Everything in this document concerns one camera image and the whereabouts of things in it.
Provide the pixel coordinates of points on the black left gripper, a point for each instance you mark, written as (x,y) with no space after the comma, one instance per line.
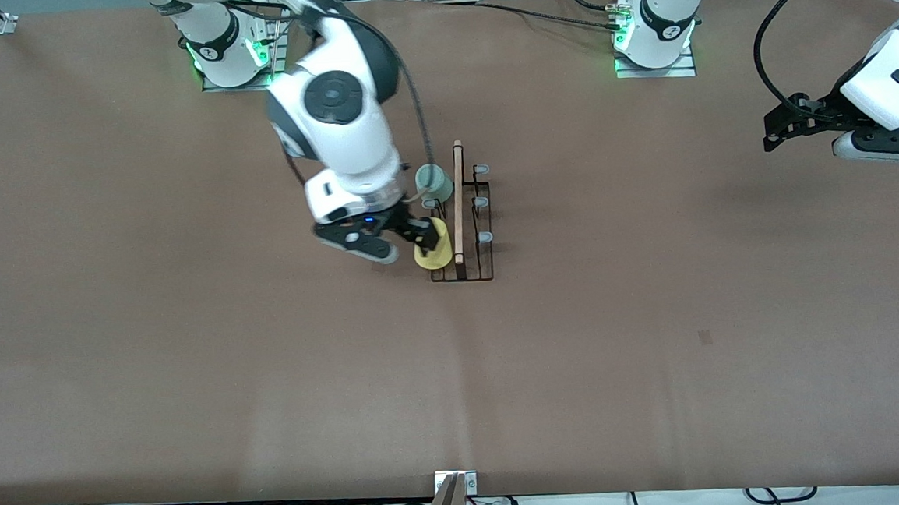
(822,114)

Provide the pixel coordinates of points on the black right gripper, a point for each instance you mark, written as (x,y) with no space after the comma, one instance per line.
(395,220)

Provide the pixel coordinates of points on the yellow plastic cup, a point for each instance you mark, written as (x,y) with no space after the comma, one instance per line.
(438,259)

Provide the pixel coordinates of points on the pale green plastic cup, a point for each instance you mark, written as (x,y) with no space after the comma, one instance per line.
(436,180)

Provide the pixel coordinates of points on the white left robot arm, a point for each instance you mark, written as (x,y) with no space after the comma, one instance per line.
(661,5)

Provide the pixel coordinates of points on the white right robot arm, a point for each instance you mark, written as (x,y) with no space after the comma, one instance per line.
(348,134)

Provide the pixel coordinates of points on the small brown tape patch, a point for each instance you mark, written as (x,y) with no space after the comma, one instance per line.
(705,337)

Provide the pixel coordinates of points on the brown table cover mat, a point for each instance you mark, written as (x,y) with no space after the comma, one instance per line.
(661,396)

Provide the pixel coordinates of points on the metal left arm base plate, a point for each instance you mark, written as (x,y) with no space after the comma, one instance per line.
(657,73)

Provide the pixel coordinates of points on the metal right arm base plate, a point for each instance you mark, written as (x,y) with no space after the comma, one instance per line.
(244,85)

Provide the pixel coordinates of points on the small metal bracket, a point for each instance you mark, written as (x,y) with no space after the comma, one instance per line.
(470,481)

